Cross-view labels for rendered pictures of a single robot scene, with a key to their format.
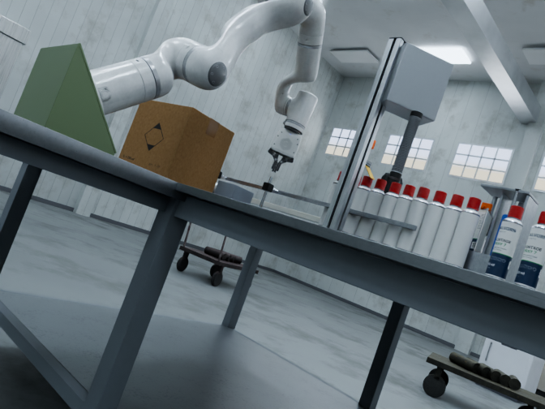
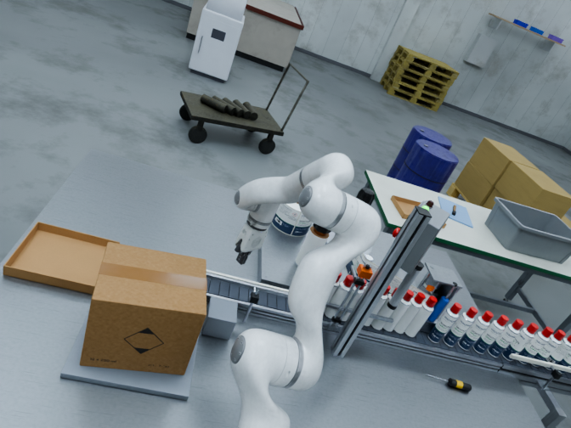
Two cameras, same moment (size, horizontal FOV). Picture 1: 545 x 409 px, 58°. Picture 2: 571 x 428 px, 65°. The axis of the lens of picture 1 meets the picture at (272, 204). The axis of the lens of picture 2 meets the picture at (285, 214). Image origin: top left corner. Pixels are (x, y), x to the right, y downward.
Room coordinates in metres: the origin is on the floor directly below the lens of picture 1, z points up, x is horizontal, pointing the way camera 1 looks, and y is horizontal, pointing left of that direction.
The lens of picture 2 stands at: (1.15, 1.10, 2.02)
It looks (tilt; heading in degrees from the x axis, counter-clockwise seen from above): 30 degrees down; 302
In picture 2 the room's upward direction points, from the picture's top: 23 degrees clockwise
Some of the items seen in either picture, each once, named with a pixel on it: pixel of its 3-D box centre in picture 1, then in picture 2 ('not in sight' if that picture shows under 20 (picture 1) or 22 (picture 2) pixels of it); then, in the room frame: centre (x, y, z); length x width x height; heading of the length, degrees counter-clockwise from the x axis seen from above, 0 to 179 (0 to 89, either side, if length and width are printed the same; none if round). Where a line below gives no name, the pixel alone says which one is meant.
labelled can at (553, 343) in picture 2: not in sight; (547, 347); (0.95, -0.99, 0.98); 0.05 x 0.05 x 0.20
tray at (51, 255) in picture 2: not in sight; (65, 256); (2.33, 0.46, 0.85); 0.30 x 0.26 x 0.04; 46
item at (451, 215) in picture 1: (448, 229); (409, 312); (1.43, -0.50, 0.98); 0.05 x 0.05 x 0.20
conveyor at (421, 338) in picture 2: not in sight; (324, 316); (1.64, -0.26, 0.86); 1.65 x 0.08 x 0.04; 46
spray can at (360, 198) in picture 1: (358, 205); (339, 296); (1.63, -0.27, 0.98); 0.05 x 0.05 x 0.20
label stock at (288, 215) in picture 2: not in sight; (294, 212); (2.16, -0.57, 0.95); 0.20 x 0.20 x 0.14
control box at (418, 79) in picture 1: (413, 85); (417, 235); (1.51, -0.28, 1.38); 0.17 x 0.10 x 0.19; 101
